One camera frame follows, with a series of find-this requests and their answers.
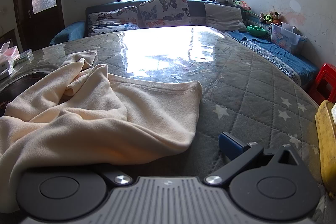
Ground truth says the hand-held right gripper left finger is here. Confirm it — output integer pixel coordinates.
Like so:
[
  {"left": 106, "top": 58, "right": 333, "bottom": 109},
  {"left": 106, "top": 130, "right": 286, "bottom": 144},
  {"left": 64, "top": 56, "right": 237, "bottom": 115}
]
[{"left": 101, "top": 171, "right": 135, "bottom": 186}]

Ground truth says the dark wooden door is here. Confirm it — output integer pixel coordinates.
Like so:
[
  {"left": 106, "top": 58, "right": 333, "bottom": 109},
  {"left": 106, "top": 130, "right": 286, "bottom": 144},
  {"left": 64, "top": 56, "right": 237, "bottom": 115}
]
[{"left": 13, "top": 0, "right": 65, "bottom": 51}]

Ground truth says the clear plastic packet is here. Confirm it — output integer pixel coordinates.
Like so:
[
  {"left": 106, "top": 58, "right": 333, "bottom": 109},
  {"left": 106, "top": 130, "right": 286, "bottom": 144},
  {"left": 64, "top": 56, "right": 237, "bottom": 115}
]
[{"left": 14, "top": 49, "right": 34, "bottom": 65}]

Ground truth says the cream fleece garment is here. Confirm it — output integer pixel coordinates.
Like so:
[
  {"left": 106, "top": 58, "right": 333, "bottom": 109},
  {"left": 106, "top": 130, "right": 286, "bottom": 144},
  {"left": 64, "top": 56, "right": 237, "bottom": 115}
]
[{"left": 0, "top": 49, "right": 202, "bottom": 214}]

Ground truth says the grey quilted star table cover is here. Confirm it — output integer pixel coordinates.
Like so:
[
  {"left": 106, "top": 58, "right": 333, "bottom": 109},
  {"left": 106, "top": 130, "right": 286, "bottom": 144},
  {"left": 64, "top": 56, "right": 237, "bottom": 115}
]
[{"left": 0, "top": 25, "right": 336, "bottom": 224}]

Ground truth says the large butterfly print pillow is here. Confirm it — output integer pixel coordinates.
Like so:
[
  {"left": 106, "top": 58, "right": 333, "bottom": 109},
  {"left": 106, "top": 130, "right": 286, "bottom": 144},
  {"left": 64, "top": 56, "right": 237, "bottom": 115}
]
[{"left": 139, "top": 0, "right": 192, "bottom": 29}]

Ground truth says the grey pillow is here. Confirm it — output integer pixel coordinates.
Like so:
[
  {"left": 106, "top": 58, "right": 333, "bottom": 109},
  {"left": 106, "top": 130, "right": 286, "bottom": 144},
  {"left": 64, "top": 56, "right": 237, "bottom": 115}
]
[{"left": 204, "top": 3, "right": 248, "bottom": 32}]

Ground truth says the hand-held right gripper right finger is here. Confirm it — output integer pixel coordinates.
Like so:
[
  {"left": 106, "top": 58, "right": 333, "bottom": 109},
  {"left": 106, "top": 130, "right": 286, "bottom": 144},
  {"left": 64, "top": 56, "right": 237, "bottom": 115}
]
[{"left": 205, "top": 132, "right": 305, "bottom": 186}]

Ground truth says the white flat box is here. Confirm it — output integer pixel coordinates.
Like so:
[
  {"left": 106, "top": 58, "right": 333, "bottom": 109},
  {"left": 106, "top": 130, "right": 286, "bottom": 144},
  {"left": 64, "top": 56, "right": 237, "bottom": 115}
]
[{"left": 0, "top": 60, "right": 16, "bottom": 80}]

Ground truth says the red plastic stool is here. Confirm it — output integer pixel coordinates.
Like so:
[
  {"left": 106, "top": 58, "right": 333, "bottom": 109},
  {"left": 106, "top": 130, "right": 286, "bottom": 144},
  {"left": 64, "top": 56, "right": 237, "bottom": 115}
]
[{"left": 308, "top": 63, "right": 336, "bottom": 105}]

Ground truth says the blue sofa sheet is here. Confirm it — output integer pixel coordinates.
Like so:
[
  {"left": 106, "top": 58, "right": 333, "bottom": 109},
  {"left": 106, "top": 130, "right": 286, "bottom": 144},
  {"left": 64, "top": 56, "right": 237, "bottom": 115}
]
[{"left": 228, "top": 30, "right": 319, "bottom": 79}]

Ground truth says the green bowl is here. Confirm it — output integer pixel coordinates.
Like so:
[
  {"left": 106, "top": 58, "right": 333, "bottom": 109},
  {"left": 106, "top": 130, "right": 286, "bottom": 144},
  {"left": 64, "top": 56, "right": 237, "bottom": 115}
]
[{"left": 247, "top": 25, "right": 267, "bottom": 36}]

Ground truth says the round black induction cooktop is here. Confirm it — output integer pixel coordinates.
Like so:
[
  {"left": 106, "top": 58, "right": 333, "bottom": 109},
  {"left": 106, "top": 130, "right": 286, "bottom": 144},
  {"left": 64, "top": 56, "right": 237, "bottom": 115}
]
[{"left": 0, "top": 69, "right": 61, "bottom": 117}]

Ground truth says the pink tissue box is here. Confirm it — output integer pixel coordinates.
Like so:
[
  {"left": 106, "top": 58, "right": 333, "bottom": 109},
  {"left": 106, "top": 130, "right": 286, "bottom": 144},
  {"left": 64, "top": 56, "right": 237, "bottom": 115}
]
[{"left": 0, "top": 39, "right": 20, "bottom": 63}]

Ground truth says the clear plastic storage box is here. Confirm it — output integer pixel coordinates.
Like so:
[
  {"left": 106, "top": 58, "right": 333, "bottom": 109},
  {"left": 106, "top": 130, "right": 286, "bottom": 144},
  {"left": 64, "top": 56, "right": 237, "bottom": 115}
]
[{"left": 270, "top": 22, "right": 306, "bottom": 54}]

